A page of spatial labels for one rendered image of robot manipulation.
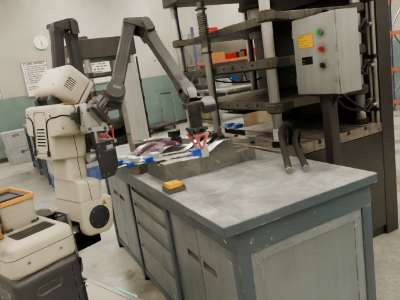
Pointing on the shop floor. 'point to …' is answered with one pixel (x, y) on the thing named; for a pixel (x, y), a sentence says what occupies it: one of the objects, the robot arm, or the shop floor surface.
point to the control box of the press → (328, 66)
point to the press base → (373, 156)
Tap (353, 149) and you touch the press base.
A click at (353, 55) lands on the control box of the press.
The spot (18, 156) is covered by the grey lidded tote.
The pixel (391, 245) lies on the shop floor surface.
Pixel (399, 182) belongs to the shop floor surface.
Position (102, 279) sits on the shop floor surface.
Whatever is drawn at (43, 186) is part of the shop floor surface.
